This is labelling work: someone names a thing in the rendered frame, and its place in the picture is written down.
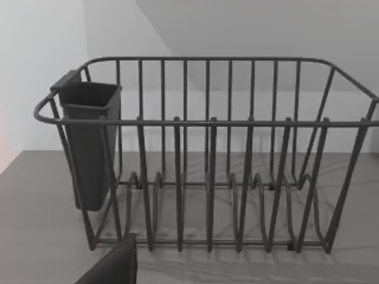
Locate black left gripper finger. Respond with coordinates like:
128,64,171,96
74,233,138,284

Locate dark grey cutlery holder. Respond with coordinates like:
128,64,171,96
50,69,123,212

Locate dark grey wire dish rack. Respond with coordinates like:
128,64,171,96
33,56,379,254

